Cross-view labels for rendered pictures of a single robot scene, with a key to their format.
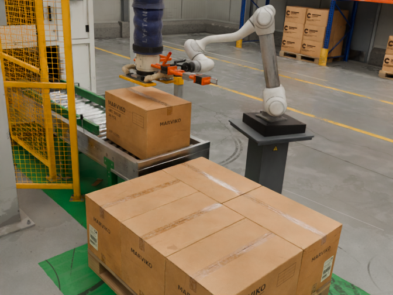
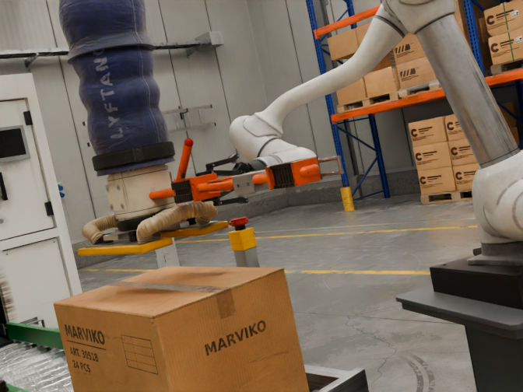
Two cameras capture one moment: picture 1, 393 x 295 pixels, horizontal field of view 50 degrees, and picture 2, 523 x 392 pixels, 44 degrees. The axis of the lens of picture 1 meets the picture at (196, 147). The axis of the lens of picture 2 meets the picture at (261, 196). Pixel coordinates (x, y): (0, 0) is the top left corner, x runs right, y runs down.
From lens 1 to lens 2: 1.50 m
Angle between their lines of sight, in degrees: 19
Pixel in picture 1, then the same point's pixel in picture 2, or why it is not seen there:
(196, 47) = (261, 127)
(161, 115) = (204, 320)
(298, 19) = (434, 136)
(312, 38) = (468, 159)
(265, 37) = (438, 26)
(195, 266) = not seen: outside the picture
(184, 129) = (282, 348)
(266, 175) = not seen: outside the picture
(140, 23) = (96, 92)
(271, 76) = (489, 129)
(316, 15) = not seen: hidden behind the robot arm
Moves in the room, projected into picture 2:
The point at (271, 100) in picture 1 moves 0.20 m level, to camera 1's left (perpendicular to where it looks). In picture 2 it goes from (512, 192) to (427, 209)
